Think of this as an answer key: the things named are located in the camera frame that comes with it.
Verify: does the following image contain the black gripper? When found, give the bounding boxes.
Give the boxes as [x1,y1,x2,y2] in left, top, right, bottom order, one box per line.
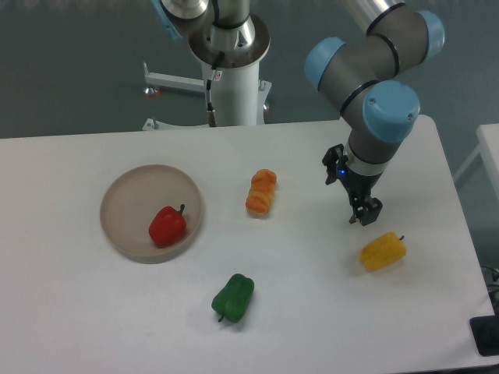
[338,166,383,226]

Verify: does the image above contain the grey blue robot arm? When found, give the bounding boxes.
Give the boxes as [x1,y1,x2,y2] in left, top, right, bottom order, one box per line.
[152,1,445,225]

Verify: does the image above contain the yellow bell pepper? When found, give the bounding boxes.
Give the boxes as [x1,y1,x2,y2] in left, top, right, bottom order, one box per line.
[359,232,407,272]

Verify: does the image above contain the green bell pepper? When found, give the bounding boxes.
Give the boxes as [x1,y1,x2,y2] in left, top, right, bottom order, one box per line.
[211,273,255,323]

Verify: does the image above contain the red bell pepper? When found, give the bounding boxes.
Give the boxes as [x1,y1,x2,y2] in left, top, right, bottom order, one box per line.
[148,203,186,247]

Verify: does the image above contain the beige round plate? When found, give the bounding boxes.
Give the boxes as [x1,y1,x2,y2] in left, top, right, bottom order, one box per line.
[100,164,203,264]

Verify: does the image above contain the orange bread loaf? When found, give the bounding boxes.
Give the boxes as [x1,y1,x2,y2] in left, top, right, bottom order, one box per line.
[246,169,278,217]

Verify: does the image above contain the white side table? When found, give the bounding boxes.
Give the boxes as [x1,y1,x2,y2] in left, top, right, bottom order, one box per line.
[453,123,498,188]

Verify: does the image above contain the black box at edge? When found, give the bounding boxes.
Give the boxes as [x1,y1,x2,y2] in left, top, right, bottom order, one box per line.
[469,316,499,357]

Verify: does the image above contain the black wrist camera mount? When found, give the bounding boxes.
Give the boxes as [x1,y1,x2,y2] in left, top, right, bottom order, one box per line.
[322,143,349,185]

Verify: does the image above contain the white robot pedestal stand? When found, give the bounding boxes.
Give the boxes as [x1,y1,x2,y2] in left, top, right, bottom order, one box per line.
[143,13,271,127]

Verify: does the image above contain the black grey robot cable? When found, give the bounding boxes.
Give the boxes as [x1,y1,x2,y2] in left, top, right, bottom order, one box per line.
[204,50,225,128]

